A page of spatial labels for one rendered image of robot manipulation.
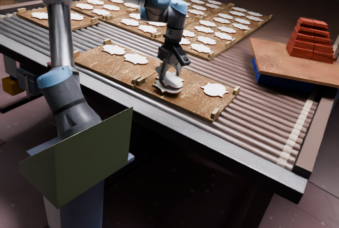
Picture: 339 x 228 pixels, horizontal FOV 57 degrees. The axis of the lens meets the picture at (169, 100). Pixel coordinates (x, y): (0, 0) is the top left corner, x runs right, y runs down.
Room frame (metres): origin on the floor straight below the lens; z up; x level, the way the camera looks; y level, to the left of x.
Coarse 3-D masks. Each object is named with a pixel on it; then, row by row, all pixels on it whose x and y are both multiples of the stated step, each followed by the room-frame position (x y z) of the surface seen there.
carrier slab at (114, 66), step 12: (96, 48) 1.61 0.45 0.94; (84, 60) 1.44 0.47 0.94; (96, 60) 1.46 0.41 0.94; (108, 60) 1.49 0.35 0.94; (120, 60) 1.51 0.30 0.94; (156, 60) 1.59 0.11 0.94; (96, 72) 1.35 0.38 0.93; (108, 72) 1.35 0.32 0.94; (120, 72) 1.37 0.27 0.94; (132, 72) 1.40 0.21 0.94; (144, 72) 1.42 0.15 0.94; (156, 72) 1.46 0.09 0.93; (132, 84) 1.28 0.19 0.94
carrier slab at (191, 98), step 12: (180, 72) 1.49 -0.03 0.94; (192, 72) 1.52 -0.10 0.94; (144, 84) 1.30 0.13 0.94; (192, 84) 1.38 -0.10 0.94; (204, 84) 1.40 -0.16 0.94; (156, 96) 1.21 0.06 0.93; (168, 96) 1.22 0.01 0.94; (180, 96) 1.24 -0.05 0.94; (192, 96) 1.26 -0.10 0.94; (204, 96) 1.28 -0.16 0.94; (228, 96) 1.32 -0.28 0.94; (180, 108) 1.15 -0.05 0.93; (192, 108) 1.15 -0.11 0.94; (204, 108) 1.17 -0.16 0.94; (204, 120) 1.10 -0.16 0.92
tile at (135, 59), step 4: (124, 56) 1.54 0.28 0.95; (128, 56) 1.55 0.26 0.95; (132, 56) 1.56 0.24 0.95; (136, 56) 1.57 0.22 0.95; (140, 56) 1.58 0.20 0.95; (124, 60) 1.51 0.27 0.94; (128, 60) 1.51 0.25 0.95; (132, 60) 1.52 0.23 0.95; (136, 60) 1.53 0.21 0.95; (140, 60) 1.54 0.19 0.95; (144, 60) 1.54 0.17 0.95; (136, 64) 1.49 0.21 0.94; (140, 64) 1.50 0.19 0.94; (144, 64) 1.51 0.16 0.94
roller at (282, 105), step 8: (40, 8) 2.17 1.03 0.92; (96, 32) 1.91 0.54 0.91; (120, 40) 1.83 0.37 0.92; (136, 48) 1.77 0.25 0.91; (144, 48) 1.77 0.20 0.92; (200, 72) 1.57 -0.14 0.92; (216, 80) 1.52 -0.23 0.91; (224, 80) 1.52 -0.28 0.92; (240, 88) 1.47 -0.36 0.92; (256, 96) 1.42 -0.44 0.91; (264, 96) 1.42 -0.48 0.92; (280, 104) 1.37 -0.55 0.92; (296, 112) 1.32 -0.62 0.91; (304, 112) 1.32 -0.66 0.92
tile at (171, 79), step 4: (168, 72) 1.34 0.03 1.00; (164, 76) 1.30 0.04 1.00; (168, 76) 1.31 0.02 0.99; (172, 76) 1.31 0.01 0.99; (176, 76) 1.32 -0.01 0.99; (164, 80) 1.26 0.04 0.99; (168, 80) 1.27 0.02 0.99; (172, 80) 1.28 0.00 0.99; (176, 80) 1.29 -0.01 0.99; (180, 80) 1.30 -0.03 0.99; (184, 80) 1.31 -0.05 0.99; (164, 84) 1.23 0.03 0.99; (168, 84) 1.24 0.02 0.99; (172, 84) 1.25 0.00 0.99; (176, 84) 1.26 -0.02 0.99; (180, 84) 1.26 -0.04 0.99; (176, 88) 1.23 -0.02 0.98; (180, 88) 1.25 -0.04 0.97
